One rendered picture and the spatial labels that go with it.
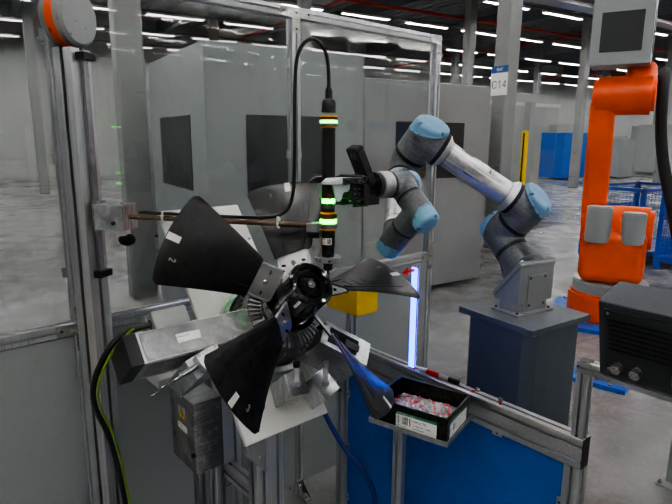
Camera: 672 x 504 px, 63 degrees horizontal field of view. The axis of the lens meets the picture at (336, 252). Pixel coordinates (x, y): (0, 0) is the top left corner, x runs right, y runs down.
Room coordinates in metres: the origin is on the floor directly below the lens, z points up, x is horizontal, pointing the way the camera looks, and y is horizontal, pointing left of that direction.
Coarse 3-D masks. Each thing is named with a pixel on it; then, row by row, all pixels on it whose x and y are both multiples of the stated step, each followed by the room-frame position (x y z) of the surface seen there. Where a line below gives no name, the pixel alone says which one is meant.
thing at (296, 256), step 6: (294, 252) 1.41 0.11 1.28; (300, 252) 1.41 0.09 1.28; (306, 252) 1.40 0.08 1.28; (282, 258) 1.41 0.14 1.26; (288, 258) 1.41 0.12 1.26; (294, 258) 1.40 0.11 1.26; (300, 258) 1.40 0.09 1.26; (306, 258) 1.39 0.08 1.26; (282, 264) 1.40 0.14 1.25; (288, 264) 1.40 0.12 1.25; (288, 270) 1.38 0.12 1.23
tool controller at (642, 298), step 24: (624, 288) 1.18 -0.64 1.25; (648, 288) 1.16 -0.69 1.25; (600, 312) 1.16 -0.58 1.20; (624, 312) 1.11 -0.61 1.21; (648, 312) 1.08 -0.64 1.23; (600, 336) 1.17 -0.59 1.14; (624, 336) 1.12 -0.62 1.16; (648, 336) 1.08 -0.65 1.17; (600, 360) 1.18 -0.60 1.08; (624, 360) 1.13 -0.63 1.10; (648, 360) 1.09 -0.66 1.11; (648, 384) 1.11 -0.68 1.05
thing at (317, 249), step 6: (306, 228) 1.39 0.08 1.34; (312, 228) 1.39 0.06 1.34; (318, 228) 1.40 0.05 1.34; (312, 234) 1.38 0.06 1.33; (318, 234) 1.38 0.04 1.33; (318, 240) 1.39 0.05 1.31; (318, 246) 1.39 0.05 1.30; (318, 252) 1.39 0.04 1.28; (318, 258) 1.37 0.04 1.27; (324, 258) 1.37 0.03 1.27; (330, 258) 1.37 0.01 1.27; (336, 258) 1.37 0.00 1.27
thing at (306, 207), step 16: (256, 192) 1.54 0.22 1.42; (288, 192) 1.54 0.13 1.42; (304, 192) 1.53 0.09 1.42; (256, 208) 1.51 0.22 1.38; (272, 208) 1.51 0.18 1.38; (304, 208) 1.49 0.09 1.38; (320, 208) 1.49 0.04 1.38; (272, 240) 1.45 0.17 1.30; (288, 240) 1.43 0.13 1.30; (304, 240) 1.42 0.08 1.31
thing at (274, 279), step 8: (264, 264) 1.30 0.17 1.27; (264, 272) 1.30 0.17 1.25; (272, 272) 1.31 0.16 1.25; (280, 272) 1.31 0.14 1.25; (256, 280) 1.30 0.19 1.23; (272, 280) 1.31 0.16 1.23; (280, 280) 1.31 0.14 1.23; (256, 288) 1.30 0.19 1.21; (264, 288) 1.31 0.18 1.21; (272, 288) 1.31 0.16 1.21; (256, 296) 1.30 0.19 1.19; (264, 296) 1.31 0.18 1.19; (272, 296) 1.31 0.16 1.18
